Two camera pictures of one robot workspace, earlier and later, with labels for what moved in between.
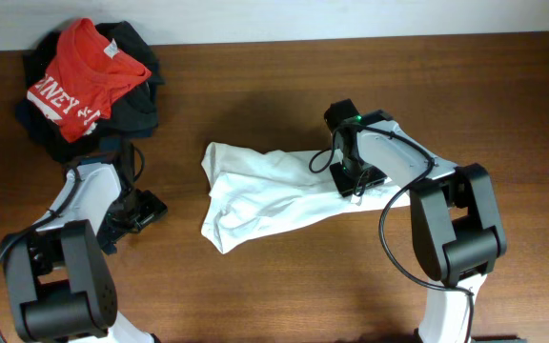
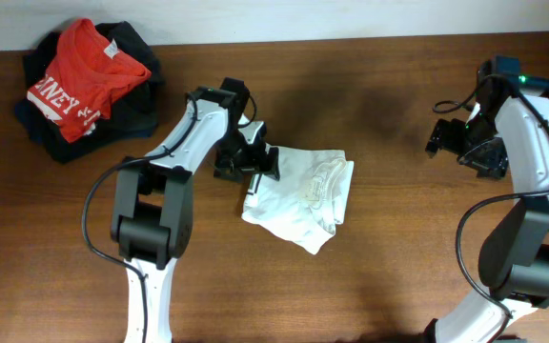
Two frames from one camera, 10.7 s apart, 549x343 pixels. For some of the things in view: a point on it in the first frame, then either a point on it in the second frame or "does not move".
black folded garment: [132, 114] does not move
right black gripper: [344, 183] → [446, 134]
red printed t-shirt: [84, 78] does not move
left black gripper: [152, 204] → [252, 162]
